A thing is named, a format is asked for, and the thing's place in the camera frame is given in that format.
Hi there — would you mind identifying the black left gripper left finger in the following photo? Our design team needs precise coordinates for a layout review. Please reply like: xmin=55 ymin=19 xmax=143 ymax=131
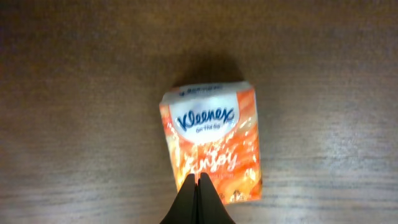
xmin=160 ymin=174 xmax=197 ymax=224

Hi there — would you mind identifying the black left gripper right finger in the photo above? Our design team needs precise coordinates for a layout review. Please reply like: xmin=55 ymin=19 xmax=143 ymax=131
xmin=197 ymin=172 xmax=235 ymax=224

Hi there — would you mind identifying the small orange packet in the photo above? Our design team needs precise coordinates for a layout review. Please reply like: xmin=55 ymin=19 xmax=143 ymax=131
xmin=159 ymin=81 xmax=262 ymax=204

